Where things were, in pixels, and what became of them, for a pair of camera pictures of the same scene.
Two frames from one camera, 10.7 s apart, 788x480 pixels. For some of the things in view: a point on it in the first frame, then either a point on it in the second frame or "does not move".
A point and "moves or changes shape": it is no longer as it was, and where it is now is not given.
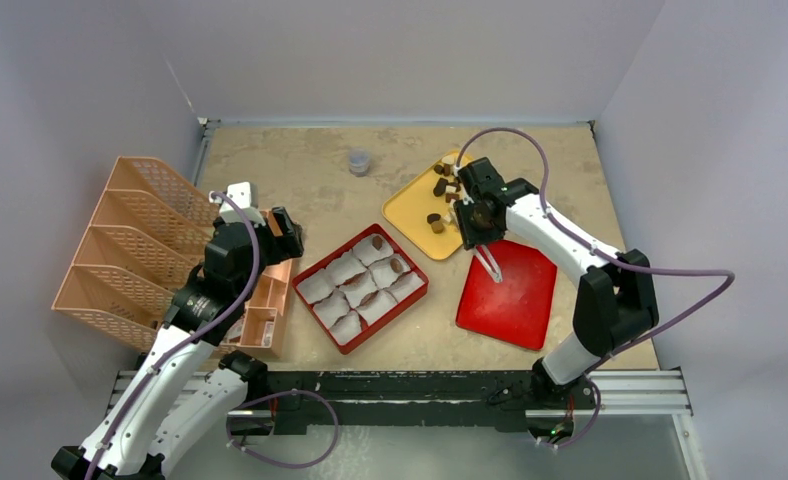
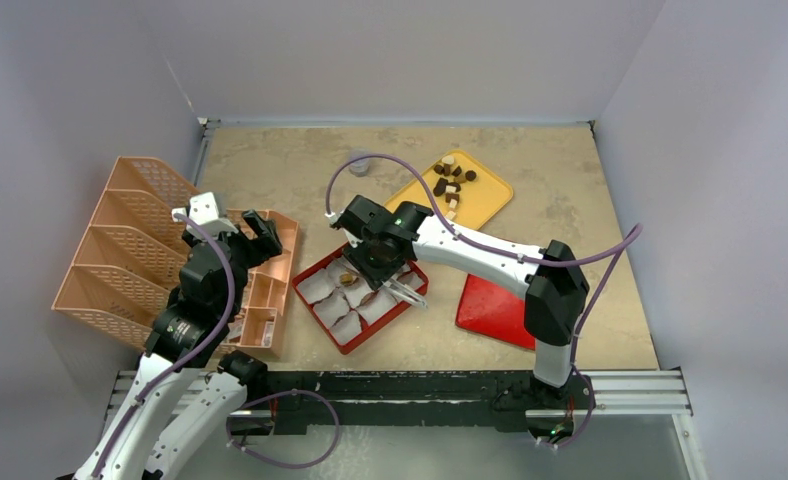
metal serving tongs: [497, 276] moves or changes shape
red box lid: [517, 309] does not move
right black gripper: [476, 234] to [381, 275]
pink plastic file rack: [151, 233] does not move
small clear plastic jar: [359, 161] does not move
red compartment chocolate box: [358, 288] does not move
